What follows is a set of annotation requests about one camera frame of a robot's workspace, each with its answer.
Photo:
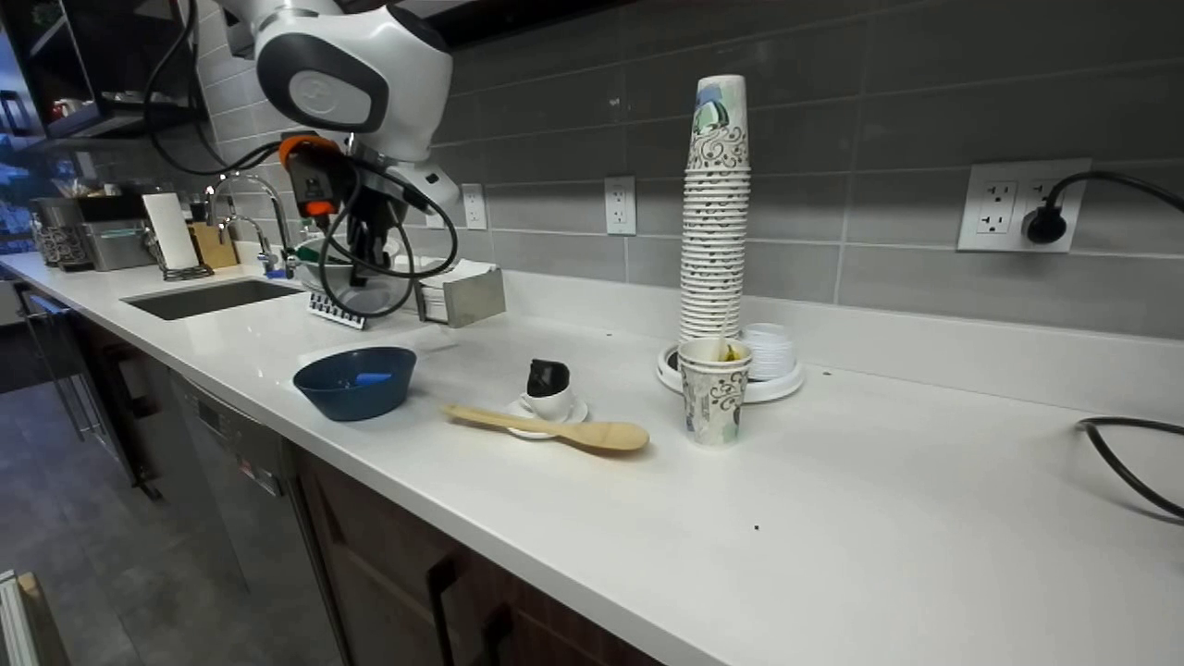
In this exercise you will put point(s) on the blue bowl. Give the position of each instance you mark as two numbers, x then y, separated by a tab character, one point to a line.
358	382

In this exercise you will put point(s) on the dark wooden cabinet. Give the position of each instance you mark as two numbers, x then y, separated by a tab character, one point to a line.
407	587

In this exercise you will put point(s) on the wooden block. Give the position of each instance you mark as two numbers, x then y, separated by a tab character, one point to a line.
216	245

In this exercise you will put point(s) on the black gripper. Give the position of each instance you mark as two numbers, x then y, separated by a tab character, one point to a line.
359	225

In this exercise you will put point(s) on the wooden spoon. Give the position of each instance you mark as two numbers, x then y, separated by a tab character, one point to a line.
555	432

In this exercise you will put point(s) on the small black and white object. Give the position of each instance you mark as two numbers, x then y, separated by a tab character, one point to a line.
548	388

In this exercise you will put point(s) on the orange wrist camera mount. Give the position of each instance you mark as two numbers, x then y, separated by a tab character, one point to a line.
316	182

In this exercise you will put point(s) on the white quad wall outlet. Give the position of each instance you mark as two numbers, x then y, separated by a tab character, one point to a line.
1004	209

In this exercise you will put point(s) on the patterned paper cup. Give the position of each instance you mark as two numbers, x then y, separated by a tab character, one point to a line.
716	393

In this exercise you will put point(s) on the tall stack of paper cups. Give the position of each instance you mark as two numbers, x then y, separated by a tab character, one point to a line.
716	209

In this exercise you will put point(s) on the white card on stand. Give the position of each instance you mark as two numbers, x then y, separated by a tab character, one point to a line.
169	232

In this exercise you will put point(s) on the soap bottle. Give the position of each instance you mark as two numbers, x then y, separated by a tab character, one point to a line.
270	259

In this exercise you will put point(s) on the black sink basin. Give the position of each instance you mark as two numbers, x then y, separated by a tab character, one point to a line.
212	299

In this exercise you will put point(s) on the grey countertop appliance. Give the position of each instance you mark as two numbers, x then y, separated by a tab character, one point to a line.
99	234

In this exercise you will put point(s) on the chrome faucet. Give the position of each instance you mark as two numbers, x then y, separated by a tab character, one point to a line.
268	217

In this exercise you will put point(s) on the grey napkin holder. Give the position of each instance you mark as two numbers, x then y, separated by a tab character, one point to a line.
468	299

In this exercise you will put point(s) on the grey dishwasher front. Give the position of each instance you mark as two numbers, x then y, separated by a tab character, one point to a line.
243	504

